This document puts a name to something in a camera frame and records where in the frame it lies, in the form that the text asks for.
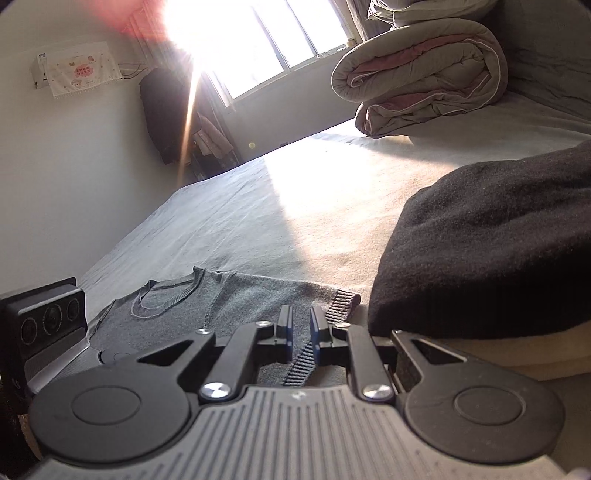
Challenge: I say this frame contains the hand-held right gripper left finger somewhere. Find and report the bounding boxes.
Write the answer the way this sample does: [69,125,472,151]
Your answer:
[136,305,294,402]

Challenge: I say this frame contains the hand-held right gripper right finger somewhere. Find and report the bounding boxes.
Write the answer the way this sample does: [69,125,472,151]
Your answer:
[310,305,467,401]

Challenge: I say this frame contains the grey knit sweater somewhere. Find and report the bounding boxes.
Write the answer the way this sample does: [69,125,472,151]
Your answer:
[88,266,362,388]

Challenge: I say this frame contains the hanging pink clothes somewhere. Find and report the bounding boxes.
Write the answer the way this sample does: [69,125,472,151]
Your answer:
[191,113,234,160]

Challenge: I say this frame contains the hanging dark clothes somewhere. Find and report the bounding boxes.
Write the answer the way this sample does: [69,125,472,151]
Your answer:
[140,68,204,164]

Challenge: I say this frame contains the bed with grey sheet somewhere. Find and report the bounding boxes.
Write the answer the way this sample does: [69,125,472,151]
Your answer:
[76,90,591,416]

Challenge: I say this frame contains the folded black garment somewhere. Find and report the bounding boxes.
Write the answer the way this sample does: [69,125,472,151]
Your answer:
[368,138,591,340]

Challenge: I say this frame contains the folded beige garment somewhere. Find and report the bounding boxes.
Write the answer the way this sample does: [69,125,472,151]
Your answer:
[429,318,591,381]

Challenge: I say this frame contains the rolled beige pink quilt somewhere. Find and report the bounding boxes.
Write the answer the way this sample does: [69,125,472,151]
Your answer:
[331,18,509,138]

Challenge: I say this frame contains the window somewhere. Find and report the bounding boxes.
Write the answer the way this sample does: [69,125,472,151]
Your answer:
[161,0,365,109]

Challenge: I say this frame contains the beige pink pillow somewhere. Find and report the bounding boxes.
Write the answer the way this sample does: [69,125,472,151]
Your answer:
[367,0,497,28]

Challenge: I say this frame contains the covered wall air conditioner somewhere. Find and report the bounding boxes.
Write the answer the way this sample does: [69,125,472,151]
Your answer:
[30,41,123,97]

